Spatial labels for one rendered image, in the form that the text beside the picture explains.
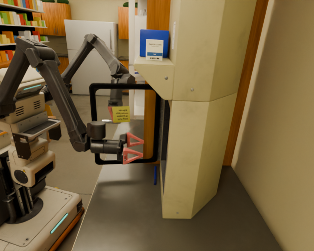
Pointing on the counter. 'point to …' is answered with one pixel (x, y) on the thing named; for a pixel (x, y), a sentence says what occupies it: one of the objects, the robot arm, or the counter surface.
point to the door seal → (156, 118)
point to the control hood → (157, 75)
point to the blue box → (149, 34)
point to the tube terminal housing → (202, 97)
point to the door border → (154, 118)
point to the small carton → (154, 50)
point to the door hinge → (161, 129)
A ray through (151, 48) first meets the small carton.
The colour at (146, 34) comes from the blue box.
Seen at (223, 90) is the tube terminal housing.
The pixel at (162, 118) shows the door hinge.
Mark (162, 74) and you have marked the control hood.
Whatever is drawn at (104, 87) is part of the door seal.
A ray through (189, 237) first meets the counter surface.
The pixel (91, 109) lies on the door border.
